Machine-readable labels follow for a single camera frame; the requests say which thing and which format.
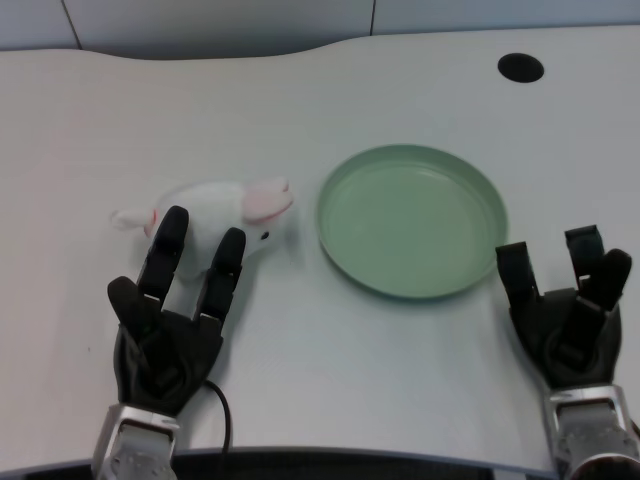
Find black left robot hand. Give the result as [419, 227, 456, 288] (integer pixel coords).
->
[106, 205, 248, 416]

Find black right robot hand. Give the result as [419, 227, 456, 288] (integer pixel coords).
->
[495, 225, 633, 390]

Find white rabbit doll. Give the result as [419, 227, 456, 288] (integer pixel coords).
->
[110, 175, 295, 282]

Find black table cable grommet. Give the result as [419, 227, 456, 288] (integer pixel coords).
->
[497, 52, 545, 85]

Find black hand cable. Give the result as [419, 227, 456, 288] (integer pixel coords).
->
[203, 380, 234, 454]

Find green round plate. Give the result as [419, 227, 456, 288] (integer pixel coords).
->
[315, 143, 510, 302]

